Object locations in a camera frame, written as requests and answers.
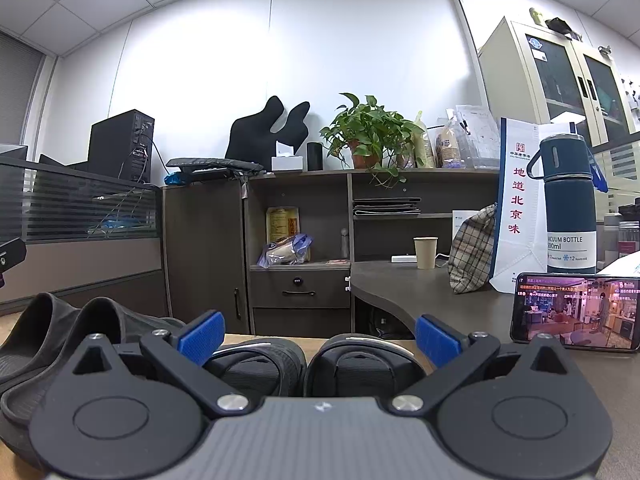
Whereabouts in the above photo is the dark drawer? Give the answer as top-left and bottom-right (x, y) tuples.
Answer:
(250, 269), (352, 309)

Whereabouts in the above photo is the brown paper cup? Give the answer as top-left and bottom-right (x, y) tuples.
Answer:
(413, 236), (438, 269)

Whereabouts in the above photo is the yellow snack bag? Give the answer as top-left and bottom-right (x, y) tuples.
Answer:
(412, 110), (436, 168)

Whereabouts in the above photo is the black item on cabinet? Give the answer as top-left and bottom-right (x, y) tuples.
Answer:
(545, 18), (583, 40)

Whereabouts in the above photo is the black bag under desk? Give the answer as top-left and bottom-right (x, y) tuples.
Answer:
(369, 307), (416, 339)

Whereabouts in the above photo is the plastic bag with cups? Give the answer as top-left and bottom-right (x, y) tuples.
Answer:
(257, 232), (313, 268)

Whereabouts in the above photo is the beige metal filing cabinet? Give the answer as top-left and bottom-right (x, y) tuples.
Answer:
(477, 16), (633, 138)

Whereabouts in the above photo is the dark wooden shelf unit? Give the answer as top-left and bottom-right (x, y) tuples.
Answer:
(161, 168), (501, 338)

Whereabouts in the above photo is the clear bag of paper cups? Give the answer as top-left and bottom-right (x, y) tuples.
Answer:
(434, 115), (463, 168)

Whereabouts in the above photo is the dark grey slide slipper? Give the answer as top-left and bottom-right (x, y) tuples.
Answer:
(0, 292), (83, 386)
(0, 297), (186, 461)

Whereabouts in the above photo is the striped glass partition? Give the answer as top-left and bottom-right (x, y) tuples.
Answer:
(0, 156), (163, 246)

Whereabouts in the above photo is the black computer tower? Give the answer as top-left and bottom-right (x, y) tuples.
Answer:
(89, 109), (156, 183)

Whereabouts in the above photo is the clear jar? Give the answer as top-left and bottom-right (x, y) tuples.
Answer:
(617, 223), (640, 256)

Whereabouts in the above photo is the green potted plant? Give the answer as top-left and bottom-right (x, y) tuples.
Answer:
(320, 92), (426, 188)

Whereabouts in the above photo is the black strap sandal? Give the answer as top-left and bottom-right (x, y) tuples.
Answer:
(304, 334), (428, 401)
(202, 339), (307, 401)

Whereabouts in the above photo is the stack of black folders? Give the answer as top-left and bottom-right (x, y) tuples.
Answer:
(352, 197), (422, 218)

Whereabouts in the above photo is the white paper bag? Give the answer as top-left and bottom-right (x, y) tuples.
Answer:
(489, 117), (591, 295)

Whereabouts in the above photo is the white blue printed bag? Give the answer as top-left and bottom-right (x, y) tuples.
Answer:
(602, 255), (640, 277)

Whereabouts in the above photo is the yellow box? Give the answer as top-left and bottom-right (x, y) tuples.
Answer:
(266, 206), (301, 251)

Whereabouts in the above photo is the black keyboard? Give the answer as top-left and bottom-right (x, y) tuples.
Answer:
(166, 157), (264, 171)

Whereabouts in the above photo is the smartphone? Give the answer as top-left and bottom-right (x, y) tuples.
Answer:
(510, 272), (640, 352)

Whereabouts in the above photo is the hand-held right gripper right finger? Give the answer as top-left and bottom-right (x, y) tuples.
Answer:
(389, 314), (581, 417)

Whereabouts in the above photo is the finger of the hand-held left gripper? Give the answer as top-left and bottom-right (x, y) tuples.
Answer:
(0, 237), (27, 288)

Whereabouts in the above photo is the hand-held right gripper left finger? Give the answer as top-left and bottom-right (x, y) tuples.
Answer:
(60, 310), (253, 417)

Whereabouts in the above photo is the clear plastic document bag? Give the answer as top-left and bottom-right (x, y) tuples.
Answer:
(455, 105), (501, 169)

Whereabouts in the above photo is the blue vacuum bottle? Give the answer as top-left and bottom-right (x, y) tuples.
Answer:
(526, 133), (608, 275)

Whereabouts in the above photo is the plaid cloth bag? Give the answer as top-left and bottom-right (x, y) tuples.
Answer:
(448, 202), (498, 295)

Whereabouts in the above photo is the white tissue box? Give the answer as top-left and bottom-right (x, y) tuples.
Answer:
(271, 141), (304, 171)

